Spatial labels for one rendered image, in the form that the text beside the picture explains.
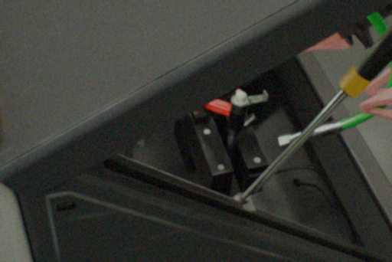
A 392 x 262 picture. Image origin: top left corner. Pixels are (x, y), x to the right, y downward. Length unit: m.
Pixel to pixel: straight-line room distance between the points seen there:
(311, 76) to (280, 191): 0.24
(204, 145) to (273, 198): 0.21
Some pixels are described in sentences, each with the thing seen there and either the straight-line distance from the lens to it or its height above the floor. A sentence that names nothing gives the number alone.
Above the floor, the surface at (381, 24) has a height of 1.34.
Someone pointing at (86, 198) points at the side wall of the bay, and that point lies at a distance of 0.43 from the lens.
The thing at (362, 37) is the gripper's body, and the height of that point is 1.24.
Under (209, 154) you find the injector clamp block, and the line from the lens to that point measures 1.02.
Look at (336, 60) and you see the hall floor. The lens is 2.76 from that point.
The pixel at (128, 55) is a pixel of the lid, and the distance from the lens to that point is 0.36.
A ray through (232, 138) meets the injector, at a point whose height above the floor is 1.01.
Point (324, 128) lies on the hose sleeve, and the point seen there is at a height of 1.14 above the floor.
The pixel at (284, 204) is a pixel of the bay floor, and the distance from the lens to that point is 1.17.
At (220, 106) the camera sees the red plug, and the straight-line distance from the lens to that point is 0.97.
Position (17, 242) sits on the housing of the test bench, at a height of 1.38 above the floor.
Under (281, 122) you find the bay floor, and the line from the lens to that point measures 1.29.
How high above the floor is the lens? 1.78
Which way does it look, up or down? 47 degrees down
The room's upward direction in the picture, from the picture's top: 11 degrees clockwise
